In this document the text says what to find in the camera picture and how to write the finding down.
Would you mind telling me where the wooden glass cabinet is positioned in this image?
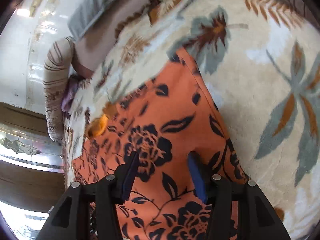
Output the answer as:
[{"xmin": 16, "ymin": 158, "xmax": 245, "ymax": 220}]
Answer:
[{"xmin": 1, "ymin": 103, "xmax": 65, "ymax": 239}]

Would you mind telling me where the striped beige bolster pillow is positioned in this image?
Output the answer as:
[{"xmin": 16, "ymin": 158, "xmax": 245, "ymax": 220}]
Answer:
[{"xmin": 43, "ymin": 36, "xmax": 74, "ymax": 141}]

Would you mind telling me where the purple cloth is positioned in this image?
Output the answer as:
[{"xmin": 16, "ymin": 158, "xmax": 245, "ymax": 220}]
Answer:
[{"xmin": 61, "ymin": 74, "xmax": 85, "ymax": 113}]

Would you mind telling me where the cream leaf pattern blanket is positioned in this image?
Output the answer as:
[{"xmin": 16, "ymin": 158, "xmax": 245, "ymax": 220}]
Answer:
[{"xmin": 65, "ymin": 0, "xmax": 319, "ymax": 239}]

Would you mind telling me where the orange black floral garment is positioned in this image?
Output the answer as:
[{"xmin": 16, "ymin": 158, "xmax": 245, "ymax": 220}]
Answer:
[{"xmin": 72, "ymin": 48, "xmax": 248, "ymax": 239}]

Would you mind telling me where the mauve bed sheet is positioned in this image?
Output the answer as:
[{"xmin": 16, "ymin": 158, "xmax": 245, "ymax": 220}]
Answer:
[{"xmin": 72, "ymin": 0, "xmax": 159, "ymax": 79}]

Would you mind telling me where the grey pillow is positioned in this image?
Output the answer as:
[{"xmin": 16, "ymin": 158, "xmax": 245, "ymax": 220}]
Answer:
[{"xmin": 68, "ymin": 0, "xmax": 116, "ymax": 41}]

